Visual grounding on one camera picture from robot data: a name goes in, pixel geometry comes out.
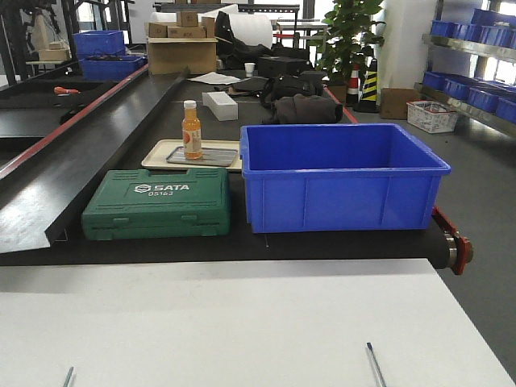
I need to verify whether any large cardboard box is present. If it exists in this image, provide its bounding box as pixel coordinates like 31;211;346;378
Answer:
147;38;217;75

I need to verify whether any red conveyor end bracket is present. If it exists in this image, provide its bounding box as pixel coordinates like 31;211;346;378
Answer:
432;206;474;275

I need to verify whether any beige plastic tray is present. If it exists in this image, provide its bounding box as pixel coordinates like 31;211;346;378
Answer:
141;139;242;172

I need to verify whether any green SATA tool case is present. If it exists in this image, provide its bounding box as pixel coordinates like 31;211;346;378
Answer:
81;168;231;240

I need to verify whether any yellow black traffic cone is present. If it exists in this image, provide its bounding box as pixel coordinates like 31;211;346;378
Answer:
353;58;378;113

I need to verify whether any red white traffic cone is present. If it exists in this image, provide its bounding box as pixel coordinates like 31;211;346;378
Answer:
346;64;360;106

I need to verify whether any dark jacket bundle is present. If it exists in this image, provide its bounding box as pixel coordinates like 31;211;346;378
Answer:
262;94;343;124

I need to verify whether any green potted plant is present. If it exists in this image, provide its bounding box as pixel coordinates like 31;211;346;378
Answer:
316;0;384;85

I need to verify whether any white foam block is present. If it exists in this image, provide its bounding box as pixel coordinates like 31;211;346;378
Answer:
202;91;238;121

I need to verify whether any brown cardboard box on floor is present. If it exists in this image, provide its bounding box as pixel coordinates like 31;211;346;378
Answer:
380;88;421;120

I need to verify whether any small grey metal tray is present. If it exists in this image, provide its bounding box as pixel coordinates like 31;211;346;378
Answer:
165;146;238;167

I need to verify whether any large blue plastic bin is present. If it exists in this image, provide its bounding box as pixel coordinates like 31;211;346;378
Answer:
240;123;451;233

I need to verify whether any black backpack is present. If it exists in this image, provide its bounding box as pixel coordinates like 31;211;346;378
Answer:
260;73;323;109

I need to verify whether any black metal conveyor ramp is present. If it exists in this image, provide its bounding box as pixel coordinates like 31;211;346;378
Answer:
1;67;189;253

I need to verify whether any white paper cup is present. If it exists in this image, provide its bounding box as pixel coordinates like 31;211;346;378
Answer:
244;62;256;77

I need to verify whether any orange juice bottle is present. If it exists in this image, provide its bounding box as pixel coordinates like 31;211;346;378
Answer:
181;100;202;160

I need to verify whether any blue bin on conveyor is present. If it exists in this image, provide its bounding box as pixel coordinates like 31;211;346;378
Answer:
79;56;147;81

